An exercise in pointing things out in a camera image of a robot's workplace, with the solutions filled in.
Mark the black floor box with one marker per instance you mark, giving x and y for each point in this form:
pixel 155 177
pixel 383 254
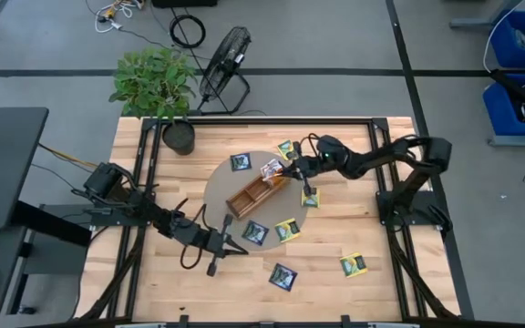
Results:
pixel 185 3

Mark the black pole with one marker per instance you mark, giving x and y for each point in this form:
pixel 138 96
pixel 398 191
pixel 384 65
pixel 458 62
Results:
pixel 513 89

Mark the black desk beam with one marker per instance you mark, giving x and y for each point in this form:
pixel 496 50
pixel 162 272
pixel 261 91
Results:
pixel 53 225

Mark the round beige mat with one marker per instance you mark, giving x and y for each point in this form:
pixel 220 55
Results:
pixel 220 189

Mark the grey side desk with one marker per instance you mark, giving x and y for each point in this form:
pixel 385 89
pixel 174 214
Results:
pixel 3 255

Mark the black floor fan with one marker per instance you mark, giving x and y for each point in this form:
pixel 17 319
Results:
pixel 226 64

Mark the dark blue blackcurrant tea bag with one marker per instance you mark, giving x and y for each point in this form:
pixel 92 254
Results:
pixel 240 161
pixel 255 232
pixel 283 276

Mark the white orange tea bag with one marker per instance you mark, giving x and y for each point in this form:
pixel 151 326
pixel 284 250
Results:
pixel 277 169
pixel 266 171

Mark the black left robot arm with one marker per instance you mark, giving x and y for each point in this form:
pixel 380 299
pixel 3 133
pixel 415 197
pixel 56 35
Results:
pixel 105 180

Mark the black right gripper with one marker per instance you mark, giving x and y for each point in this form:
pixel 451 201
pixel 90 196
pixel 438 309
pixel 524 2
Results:
pixel 310 167

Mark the wooden tea organizer box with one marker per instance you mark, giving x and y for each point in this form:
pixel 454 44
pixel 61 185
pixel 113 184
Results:
pixel 249 198

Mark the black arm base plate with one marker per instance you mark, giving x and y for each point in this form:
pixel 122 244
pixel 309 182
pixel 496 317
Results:
pixel 112 219
pixel 422 214

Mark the green plant in black pot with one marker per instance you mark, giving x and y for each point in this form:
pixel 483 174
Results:
pixel 153 82

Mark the blue plastic storage bin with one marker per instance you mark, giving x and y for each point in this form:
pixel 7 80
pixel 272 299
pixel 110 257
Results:
pixel 495 114
pixel 501 50

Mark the black table edge frame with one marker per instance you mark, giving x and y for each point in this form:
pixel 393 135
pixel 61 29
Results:
pixel 290 121

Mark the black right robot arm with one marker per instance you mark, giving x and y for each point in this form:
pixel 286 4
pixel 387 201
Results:
pixel 381 157

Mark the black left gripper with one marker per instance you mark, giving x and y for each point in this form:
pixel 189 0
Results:
pixel 212 242

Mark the grey desk foot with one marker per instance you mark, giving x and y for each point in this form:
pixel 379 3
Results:
pixel 472 23
pixel 517 140

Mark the black frame clamp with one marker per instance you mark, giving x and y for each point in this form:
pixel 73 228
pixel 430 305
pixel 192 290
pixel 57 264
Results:
pixel 345 321
pixel 183 321

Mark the black desk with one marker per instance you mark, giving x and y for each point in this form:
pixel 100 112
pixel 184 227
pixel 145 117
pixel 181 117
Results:
pixel 7 173

